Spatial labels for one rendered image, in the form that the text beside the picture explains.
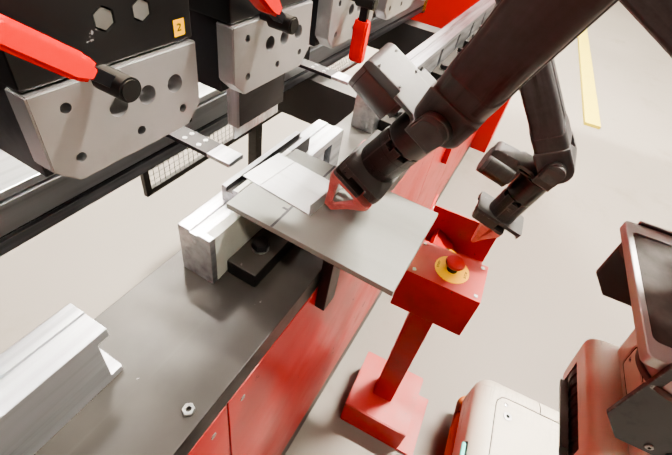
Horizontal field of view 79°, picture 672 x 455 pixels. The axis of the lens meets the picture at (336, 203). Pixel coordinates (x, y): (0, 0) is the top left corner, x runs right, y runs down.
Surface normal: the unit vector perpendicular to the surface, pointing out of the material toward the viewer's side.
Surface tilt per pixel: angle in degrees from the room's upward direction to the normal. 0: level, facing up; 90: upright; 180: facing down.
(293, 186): 0
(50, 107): 90
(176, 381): 0
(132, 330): 0
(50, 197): 90
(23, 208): 90
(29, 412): 90
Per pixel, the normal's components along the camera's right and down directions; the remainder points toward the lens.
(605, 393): 0.01, -0.79
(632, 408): -0.40, 0.56
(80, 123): 0.86, 0.42
